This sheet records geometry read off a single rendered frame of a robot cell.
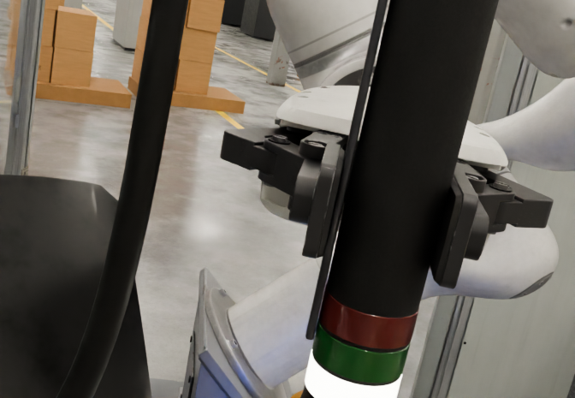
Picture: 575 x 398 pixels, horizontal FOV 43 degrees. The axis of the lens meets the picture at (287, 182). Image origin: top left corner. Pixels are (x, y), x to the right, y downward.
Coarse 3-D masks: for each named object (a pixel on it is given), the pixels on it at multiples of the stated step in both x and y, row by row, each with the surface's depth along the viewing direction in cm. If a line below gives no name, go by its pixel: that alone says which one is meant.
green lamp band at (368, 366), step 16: (320, 336) 26; (320, 352) 26; (336, 352) 25; (352, 352) 25; (368, 352) 25; (400, 352) 25; (336, 368) 25; (352, 368) 25; (368, 368) 25; (384, 368) 25; (400, 368) 26
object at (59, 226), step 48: (0, 192) 33; (48, 192) 35; (96, 192) 37; (0, 240) 32; (48, 240) 33; (96, 240) 35; (0, 288) 31; (48, 288) 32; (96, 288) 34; (0, 336) 30; (48, 336) 31; (0, 384) 29; (48, 384) 30; (144, 384) 33
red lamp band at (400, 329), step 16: (336, 304) 25; (336, 320) 25; (352, 320) 25; (368, 320) 24; (384, 320) 24; (400, 320) 25; (416, 320) 26; (352, 336) 25; (368, 336) 25; (384, 336) 25; (400, 336) 25
